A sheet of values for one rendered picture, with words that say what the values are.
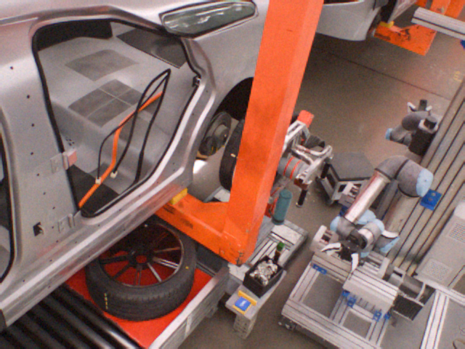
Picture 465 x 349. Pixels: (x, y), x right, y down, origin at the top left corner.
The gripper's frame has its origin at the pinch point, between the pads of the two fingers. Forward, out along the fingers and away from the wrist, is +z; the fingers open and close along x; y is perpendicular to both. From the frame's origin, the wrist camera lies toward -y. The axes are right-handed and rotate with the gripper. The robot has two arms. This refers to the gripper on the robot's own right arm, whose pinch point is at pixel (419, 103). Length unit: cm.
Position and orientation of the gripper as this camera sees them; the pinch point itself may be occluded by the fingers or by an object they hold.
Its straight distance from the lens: 332.0
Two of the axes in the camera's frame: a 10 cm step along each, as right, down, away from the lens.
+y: -0.1, 7.8, 6.3
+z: 2.8, -6.0, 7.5
